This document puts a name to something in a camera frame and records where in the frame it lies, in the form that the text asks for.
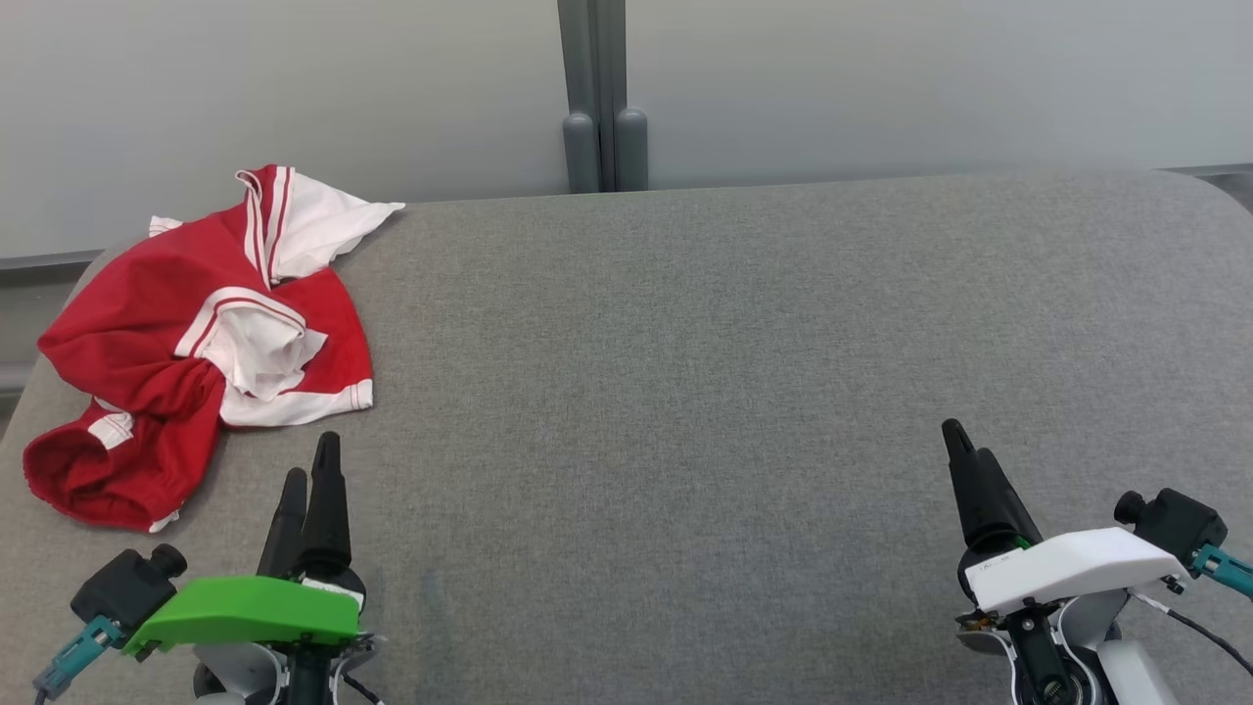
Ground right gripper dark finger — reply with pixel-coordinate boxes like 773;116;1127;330
942;419;986;549
969;448;1044;561

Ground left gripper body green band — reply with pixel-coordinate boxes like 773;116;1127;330
122;573;368;657

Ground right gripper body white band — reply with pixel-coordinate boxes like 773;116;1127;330
959;527;1191;616

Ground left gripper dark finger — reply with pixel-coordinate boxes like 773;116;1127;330
256;468;309;579
297;431;353;581

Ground red white basketball shorts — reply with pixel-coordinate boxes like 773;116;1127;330
22;266;376;534

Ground red white basketball jersey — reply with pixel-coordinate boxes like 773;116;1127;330
37;164;406;404

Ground grey fabric padded surface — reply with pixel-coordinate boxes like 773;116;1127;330
0;168;1253;705

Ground right gripper thin black cable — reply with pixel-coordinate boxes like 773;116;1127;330
1126;586;1253;679

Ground grey vertical partition post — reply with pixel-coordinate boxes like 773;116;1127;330
556;0;650;194

